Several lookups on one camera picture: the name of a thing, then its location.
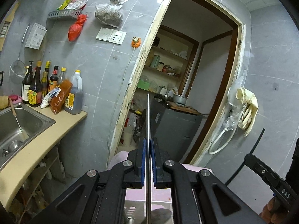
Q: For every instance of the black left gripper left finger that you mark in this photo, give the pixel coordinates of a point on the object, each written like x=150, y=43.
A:
x=98, y=197

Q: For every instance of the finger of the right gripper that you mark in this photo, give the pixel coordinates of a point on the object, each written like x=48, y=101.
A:
x=251, y=162

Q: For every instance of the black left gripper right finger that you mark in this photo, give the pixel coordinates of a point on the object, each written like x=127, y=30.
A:
x=197, y=196

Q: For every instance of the person's right hand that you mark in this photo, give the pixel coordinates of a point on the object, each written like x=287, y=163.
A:
x=272, y=215

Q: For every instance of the pink floral tablecloth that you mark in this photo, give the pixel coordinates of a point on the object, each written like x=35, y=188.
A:
x=135, y=198

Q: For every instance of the white plastic utensil holder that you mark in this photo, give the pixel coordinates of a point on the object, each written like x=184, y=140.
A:
x=136, y=212

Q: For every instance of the clear plastic bag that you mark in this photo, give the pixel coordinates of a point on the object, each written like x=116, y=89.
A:
x=235, y=105

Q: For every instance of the cream rubber gloves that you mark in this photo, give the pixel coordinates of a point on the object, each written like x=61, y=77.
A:
x=250, y=105

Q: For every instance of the grey metal cabinet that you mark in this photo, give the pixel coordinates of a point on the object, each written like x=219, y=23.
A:
x=173, y=129

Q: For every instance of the grey pot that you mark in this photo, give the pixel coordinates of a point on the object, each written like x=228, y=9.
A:
x=179, y=99

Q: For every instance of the beige countertop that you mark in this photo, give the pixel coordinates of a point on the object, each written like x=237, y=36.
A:
x=24, y=162

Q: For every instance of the large soy sauce jug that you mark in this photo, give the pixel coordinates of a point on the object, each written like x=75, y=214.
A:
x=74, y=100

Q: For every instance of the steel sink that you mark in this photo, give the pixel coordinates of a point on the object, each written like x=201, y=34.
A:
x=18, y=131

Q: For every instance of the orange snack packet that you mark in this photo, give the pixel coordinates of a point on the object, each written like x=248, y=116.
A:
x=58, y=99

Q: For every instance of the green box on shelf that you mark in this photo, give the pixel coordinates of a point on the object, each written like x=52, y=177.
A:
x=144, y=85

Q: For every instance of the dark sauce bottle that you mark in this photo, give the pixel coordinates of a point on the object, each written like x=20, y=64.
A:
x=35, y=89

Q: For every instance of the hanging strainer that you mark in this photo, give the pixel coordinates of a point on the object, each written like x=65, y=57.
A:
x=17, y=68

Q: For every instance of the red plastic bag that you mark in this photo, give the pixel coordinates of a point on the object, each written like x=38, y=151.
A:
x=76, y=29

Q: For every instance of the hanging bag of spices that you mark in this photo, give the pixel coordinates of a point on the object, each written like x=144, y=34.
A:
x=111, y=13

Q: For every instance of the white wall socket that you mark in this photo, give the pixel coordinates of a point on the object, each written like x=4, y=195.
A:
x=111, y=36

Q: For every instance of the white box on wall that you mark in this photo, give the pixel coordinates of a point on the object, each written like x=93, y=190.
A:
x=36, y=36

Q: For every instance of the wall wire basket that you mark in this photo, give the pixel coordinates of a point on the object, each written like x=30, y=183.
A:
x=66, y=14

